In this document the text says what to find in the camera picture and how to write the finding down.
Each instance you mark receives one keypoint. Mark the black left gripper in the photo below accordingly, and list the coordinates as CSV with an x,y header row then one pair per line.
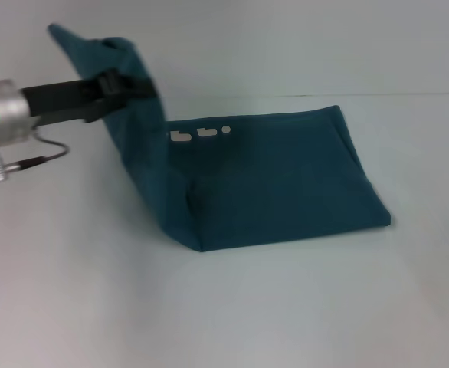
x,y
63,99

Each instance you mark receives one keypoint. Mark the blue shirt with FREE print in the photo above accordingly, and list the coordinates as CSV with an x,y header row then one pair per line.
x,y
266,176

